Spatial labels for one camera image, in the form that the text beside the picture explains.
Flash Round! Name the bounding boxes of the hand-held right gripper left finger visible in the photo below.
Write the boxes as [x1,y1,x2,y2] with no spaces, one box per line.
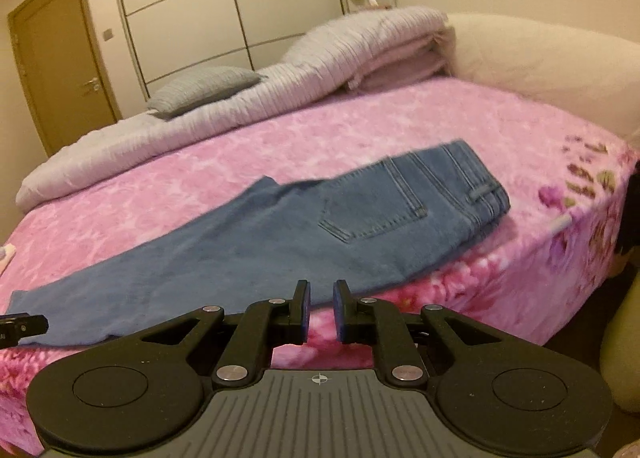
[140,279,312,390]

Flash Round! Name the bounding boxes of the grey-white ribbed duvet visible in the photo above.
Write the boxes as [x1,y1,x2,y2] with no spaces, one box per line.
[15,6,457,213]

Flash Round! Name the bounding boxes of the cream padded headboard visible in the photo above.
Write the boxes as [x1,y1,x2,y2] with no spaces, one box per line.
[445,12,640,145]

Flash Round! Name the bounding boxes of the white sliding wardrobe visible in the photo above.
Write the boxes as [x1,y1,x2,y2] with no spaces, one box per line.
[107,0,351,100]

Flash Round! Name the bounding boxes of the pink floral blanket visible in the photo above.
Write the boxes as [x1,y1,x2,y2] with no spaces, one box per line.
[0,76,640,456]

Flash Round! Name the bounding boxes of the cream beanbag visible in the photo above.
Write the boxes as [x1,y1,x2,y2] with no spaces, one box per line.
[599,272,640,415]

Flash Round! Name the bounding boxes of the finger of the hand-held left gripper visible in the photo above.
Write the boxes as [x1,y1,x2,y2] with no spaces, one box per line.
[0,314,50,351]

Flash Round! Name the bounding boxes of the brown wooden door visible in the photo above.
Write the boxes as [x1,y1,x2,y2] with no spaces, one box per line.
[7,0,124,159]

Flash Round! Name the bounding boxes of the blue denim jeans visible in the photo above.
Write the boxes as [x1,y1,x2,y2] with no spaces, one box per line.
[7,139,512,346]

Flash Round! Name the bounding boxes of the grey pillow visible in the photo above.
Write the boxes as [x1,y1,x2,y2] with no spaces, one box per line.
[146,67,264,119]

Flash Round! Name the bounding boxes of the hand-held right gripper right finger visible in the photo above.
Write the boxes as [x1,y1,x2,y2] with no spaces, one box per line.
[332,279,502,390]

